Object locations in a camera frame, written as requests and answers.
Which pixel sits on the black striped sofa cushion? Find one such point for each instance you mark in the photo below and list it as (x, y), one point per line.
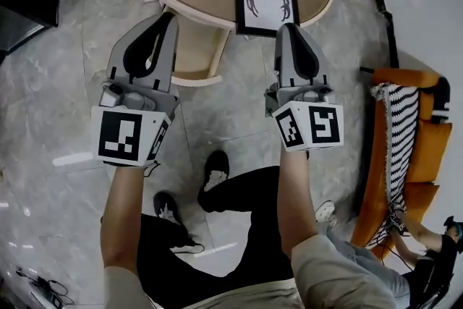
(442, 94)

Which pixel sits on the person's left black shoe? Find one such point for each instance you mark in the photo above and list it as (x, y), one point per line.
(162, 200)

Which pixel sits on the cream wooden drawer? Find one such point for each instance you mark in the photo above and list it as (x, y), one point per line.
(191, 54)

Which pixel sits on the person's right black shoe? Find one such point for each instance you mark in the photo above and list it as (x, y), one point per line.
(217, 163)

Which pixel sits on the person's black shoe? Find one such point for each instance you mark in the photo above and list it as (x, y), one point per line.
(162, 200)
(217, 163)

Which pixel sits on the person's right forearm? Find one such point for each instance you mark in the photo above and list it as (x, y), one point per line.
(296, 199)

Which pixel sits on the orange sofa cushion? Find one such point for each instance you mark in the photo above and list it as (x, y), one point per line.
(421, 202)
(432, 152)

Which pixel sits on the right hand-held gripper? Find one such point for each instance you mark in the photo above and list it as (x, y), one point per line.
(314, 126)

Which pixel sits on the black white striped blanket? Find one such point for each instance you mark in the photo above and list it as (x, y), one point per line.
(401, 141)

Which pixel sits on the orange sofa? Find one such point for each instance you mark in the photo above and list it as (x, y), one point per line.
(376, 170)

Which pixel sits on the person's black trousers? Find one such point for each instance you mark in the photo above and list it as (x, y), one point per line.
(246, 191)

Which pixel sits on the person's beige shirt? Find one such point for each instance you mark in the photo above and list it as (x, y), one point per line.
(336, 282)

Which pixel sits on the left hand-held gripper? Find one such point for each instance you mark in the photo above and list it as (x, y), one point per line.
(119, 134)

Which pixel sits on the person's left forearm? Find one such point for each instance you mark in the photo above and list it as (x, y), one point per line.
(126, 213)

